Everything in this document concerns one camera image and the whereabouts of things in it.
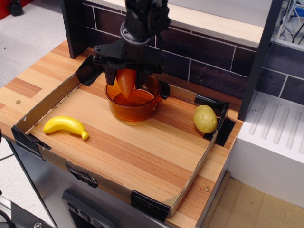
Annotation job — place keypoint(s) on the yellow plastic toy banana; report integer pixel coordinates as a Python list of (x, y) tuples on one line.
[(66, 123)]

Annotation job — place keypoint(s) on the transparent orange plastic pot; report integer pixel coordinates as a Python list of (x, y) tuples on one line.
[(141, 105)]

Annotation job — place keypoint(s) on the light wooden shelf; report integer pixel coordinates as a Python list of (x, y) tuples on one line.
[(190, 20)]

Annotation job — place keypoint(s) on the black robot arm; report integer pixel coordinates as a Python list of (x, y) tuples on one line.
[(144, 20)]

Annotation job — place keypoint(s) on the dark grey vertical post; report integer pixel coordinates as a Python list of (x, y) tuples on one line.
[(264, 45)]

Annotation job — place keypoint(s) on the yellow plastic toy potato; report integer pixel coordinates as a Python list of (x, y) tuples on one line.
[(205, 119)]

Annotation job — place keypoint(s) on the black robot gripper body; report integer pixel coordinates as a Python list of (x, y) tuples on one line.
[(121, 55)]

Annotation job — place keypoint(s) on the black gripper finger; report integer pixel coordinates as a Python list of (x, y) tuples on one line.
[(110, 71), (142, 74)]

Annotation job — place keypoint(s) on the grey toy oven front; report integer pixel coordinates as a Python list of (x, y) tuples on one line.
[(86, 212)]

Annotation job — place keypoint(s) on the dark grey left post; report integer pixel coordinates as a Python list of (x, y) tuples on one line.
[(75, 26)]

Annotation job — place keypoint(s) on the orange plastic toy carrot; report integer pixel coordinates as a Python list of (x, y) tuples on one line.
[(126, 79)]

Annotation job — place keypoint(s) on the white toy sink drainboard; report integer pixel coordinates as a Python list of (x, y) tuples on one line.
[(268, 154)]

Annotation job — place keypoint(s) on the cardboard fence with black tape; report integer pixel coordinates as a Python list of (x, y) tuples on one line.
[(164, 157)]

